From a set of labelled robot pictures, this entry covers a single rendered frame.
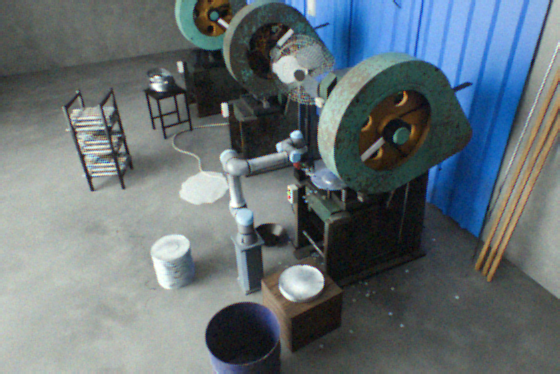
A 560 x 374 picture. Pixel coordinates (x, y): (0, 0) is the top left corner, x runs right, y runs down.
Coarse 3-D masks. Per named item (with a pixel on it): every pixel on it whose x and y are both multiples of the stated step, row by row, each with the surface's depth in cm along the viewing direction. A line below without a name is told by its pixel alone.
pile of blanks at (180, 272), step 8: (152, 256) 316; (184, 256) 317; (160, 264) 314; (168, 264) 313; (176, 264) 315; (184, 264) 320; (192, 264) 331; (160, 272) 320; (168, 272) 317; (176, 272) 319; (184, 272) 323; (192, 272) 333; (160, 280) 327; (168, 280) 323; (176, 280) 323; (184, 280) 327; (168, 288) 327; (176, 288) 327
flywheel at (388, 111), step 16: (416, 96) 246; (384, 112) 242; (400, 112) 247; (416, 112) 252; (368, 128) 243; (384, 128) 241; (400, 128) 237; (416, 128) 259; (368, 144) 249; (384, 144) 254; (400, 144) 242; (416, 144) 265; (368, 160) 256; (384, 160) 261; (400, 160) 267
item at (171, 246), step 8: (168, 240) 329; (176, 240) 329; (184, 240) 329; (152, 248) 322; (160, 248) 322; (168, 248) 321; (176, 248) 321; (184, 248) 321; (160, 256) 315; (168, 256) 314; (176, 256) 314
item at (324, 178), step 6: (324, 168) 317; (318, 174) 311; (324, 174) 311; (330, 174) 309; (312, 180) 304; (318, 180) 304; (324, 180) 303; (330, 180) 303; (336, 180) 302; (318, 186) 297; (324, 186) 298; (330, 186) 297; (336, 186) 297; (342, 186) 297
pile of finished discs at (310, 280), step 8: (288, 272) 285; (296, 272) 284; (304, 272) 284; (312, 272) 284; (280, 280) 279; (288, 280) 279; (296, 280) 278; (304, 280) 277; (312, 280) 278; (320, 280) 278; (280, 288) 274; (288, 288) 273; (296, 288) 273; (304, 288) 272; (312, 288) 272; (320, 288) 272; (288, 296) 269; (296, 296) 267; (304, 296) 267; (312, 296) 267
